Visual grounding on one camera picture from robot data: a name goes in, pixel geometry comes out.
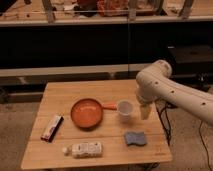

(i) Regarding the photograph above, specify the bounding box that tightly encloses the orange ceramic bowl with handle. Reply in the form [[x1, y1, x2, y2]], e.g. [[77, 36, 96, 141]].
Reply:
[[70, 98, 117, 129]]

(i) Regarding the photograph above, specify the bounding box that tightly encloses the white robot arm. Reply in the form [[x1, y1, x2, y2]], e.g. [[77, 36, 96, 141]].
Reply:
[[136, 60, 213, 126]]

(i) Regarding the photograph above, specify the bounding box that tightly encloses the translucent plastic cup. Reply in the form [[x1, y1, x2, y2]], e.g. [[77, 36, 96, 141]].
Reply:
[[117, 100, 133, 122]]

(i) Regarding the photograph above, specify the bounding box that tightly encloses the blue sponge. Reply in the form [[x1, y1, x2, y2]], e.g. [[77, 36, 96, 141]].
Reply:
[[124, 132, 147, 146]]

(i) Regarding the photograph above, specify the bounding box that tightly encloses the black box on right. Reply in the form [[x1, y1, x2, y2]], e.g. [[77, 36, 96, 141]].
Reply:
[[167, 45, 213, 74]]

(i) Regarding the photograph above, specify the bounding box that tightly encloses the wooden table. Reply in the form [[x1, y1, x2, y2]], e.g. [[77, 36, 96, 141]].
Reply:
[[21, 80, 172, 169]]

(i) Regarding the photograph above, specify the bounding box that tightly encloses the white plastic bottle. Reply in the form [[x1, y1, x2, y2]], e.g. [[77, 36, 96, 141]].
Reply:
[[62, 142, 103, 158]]

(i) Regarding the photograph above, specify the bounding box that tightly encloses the red white black box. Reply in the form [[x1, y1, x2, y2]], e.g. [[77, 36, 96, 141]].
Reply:
[[41, 115, 64, 142]]

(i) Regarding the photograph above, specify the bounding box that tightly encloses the black cable on floor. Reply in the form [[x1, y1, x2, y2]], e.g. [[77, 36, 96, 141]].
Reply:
[[197, 120, 213, 171]]

